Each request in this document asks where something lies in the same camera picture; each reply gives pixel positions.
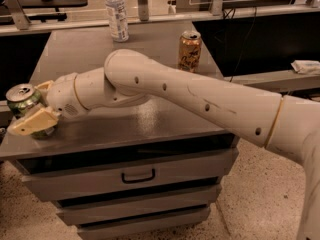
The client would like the orange soda can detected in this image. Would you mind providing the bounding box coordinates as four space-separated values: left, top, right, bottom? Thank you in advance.
178 30 202 73

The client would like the black background table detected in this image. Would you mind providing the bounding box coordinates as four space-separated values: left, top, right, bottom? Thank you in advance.
18 0 88 22

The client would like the clear plastic water bottle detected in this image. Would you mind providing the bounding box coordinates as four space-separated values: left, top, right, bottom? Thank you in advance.
105 0 129 42

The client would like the middle grey drawer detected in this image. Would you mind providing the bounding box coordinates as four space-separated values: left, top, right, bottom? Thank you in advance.
57 184 221 225

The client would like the green soda can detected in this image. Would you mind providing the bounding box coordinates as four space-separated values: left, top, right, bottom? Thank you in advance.
6 84 55 139

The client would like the grey drawer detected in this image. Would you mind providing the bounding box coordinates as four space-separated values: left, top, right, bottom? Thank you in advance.
77 205 210 240
22 148 239 202
57 184 221 225

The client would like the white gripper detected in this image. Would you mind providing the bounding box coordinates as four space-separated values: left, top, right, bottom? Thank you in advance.
8 73 88 136

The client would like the black hanging cable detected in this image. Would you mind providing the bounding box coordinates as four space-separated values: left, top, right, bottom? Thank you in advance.
226 6 258 83

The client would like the white crumpled paper packet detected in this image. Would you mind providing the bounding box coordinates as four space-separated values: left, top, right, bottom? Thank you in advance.
291 60 320 75

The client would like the grey drawer cabinet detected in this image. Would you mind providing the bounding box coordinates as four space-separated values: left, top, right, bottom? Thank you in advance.
0 19 252 240

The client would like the grey metal railing frame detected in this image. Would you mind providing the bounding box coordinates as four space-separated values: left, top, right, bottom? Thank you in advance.
0 0 320 35

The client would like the bottom grey drawer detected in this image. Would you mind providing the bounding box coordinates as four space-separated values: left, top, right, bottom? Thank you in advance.
77 205 210 240

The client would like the black drawer handle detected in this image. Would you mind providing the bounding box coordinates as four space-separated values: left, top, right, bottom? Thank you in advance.
121 169 156 184

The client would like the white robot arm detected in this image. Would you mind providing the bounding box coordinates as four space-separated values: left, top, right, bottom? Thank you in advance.
7 49 320 240

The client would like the top grey drawer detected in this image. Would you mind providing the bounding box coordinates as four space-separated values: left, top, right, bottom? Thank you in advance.
22 148 239 202

